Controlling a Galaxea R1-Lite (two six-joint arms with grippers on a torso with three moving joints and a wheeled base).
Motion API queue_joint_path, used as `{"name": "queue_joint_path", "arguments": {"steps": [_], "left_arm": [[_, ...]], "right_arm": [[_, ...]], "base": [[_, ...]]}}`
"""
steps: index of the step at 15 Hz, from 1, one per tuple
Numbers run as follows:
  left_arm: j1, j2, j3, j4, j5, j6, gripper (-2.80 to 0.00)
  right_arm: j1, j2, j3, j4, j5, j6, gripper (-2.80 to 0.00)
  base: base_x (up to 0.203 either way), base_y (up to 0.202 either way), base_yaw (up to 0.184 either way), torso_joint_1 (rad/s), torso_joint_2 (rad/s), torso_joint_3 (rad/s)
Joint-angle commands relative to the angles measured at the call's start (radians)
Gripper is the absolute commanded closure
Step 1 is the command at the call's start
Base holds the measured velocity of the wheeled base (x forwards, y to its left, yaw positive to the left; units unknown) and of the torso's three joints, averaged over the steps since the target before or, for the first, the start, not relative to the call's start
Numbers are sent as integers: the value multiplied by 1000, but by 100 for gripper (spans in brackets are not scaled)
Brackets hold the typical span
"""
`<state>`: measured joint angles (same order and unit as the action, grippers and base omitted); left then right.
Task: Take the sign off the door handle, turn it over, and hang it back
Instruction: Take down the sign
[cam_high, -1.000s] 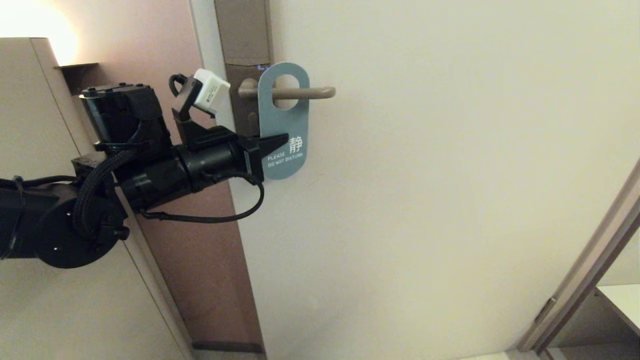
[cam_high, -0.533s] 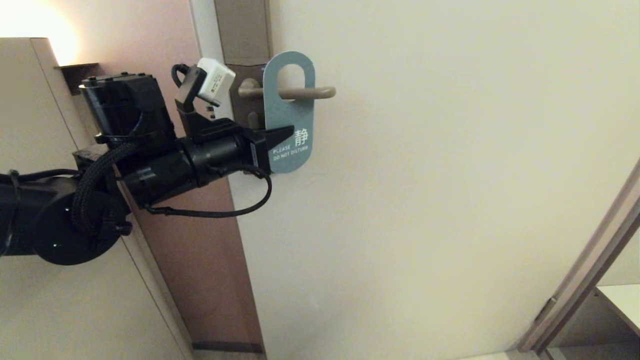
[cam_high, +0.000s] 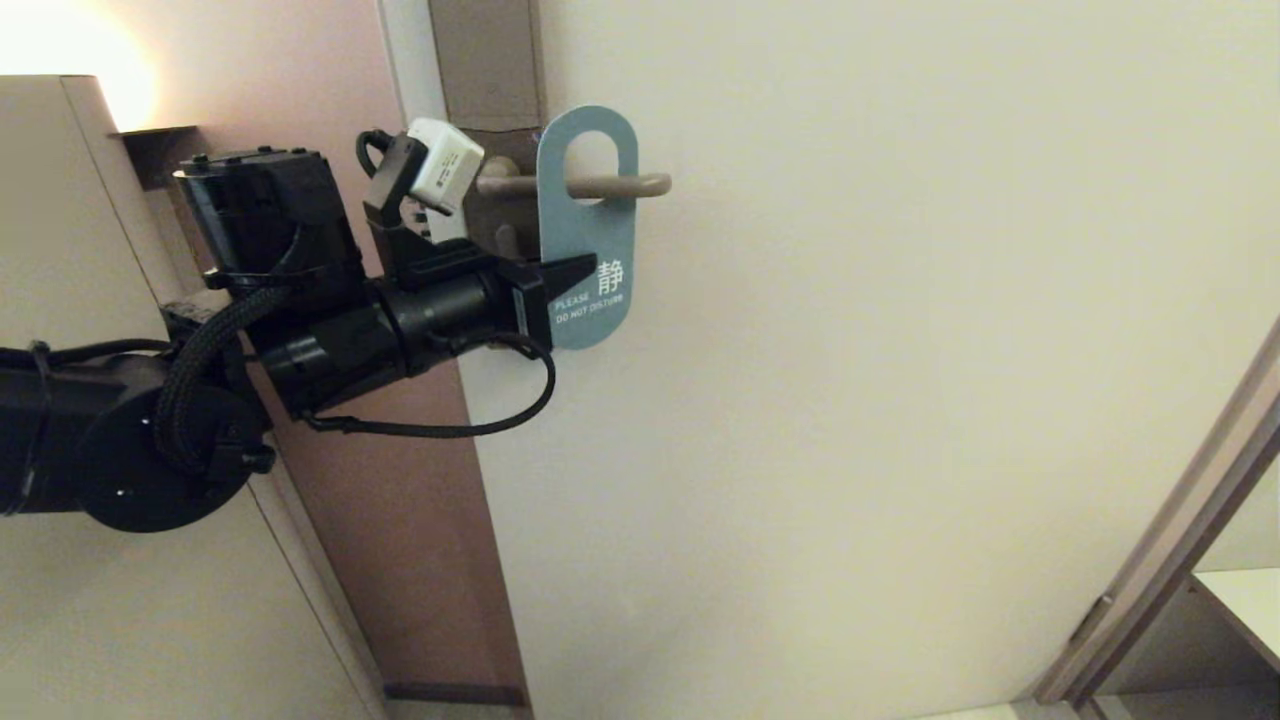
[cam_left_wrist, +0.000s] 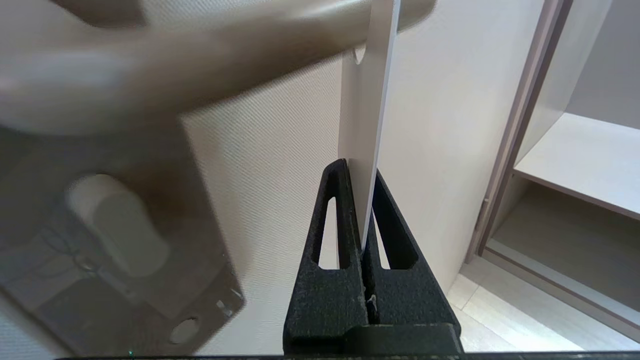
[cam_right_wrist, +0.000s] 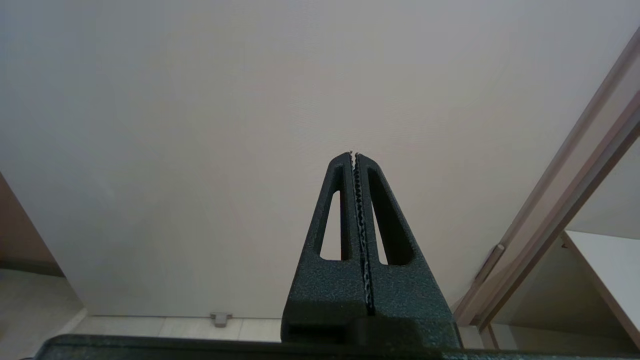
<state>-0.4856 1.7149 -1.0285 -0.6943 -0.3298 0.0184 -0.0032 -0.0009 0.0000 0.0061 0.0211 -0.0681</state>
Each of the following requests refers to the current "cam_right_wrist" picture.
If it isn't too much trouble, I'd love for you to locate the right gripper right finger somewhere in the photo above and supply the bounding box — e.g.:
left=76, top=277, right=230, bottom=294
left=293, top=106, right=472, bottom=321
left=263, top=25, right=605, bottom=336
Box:
left=355, top=152, right=463, bottom=348

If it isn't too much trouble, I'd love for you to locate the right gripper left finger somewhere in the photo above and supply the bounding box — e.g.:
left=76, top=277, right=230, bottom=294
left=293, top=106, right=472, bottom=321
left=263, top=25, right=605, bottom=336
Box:
left=281, top=152, right=370, bottom=343

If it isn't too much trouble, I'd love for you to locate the white door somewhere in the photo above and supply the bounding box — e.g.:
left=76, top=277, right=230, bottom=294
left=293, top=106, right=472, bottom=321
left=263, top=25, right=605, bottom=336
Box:
left=0, top=0, right=640, bottom=319

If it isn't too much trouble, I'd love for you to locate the white closet shelf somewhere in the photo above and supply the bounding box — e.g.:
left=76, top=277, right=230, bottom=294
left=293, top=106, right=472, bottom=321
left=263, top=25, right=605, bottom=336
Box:
left=562, top=230, right=640, bottom=348

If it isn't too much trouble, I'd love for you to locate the brown frame hinge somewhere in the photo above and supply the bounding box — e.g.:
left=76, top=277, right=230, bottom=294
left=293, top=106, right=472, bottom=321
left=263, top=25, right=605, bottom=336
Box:
left=475, top=243, right=506, bottom=286

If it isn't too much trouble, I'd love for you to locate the brown closet door frame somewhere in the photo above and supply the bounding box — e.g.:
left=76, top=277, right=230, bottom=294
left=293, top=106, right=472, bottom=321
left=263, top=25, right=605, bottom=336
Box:
left=452, top=27, right=640, bottom=331

